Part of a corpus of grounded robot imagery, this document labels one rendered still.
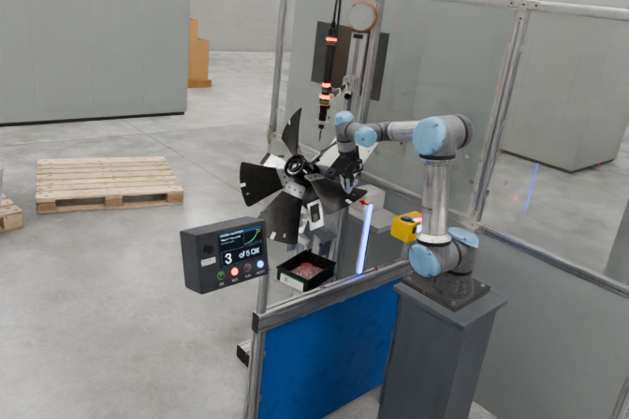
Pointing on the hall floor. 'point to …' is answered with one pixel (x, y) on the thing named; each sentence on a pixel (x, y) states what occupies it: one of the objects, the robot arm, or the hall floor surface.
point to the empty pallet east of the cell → (105, 182)
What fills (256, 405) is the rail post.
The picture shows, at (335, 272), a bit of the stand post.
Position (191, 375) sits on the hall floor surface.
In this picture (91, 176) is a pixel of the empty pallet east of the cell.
